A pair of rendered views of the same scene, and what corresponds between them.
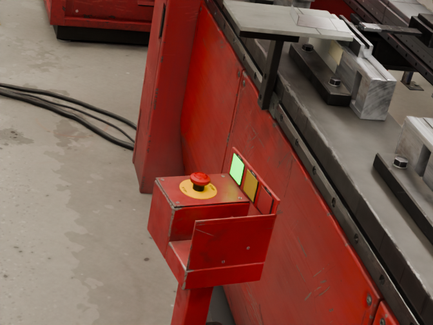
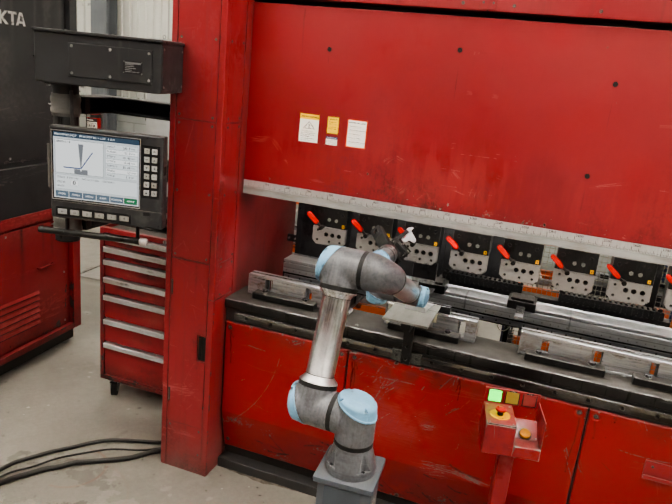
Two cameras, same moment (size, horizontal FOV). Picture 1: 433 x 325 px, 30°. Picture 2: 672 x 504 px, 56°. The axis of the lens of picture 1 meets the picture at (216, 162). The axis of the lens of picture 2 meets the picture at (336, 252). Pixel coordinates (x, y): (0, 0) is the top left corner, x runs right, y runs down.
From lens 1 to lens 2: 2.20 m
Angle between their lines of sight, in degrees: 51
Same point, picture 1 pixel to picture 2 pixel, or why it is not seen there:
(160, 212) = (500, 436)
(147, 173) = (207, 459)
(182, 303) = (506, 474)
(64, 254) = not seen: outside the picture
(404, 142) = (525, 342)
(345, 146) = (503, 357)
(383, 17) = not seen: hidden behind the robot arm
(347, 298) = (559, 419)
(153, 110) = (208, 412)
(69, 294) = not seen: outside the picture
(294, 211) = (475, 403)
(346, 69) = (445, 323)
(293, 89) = (437, 345)
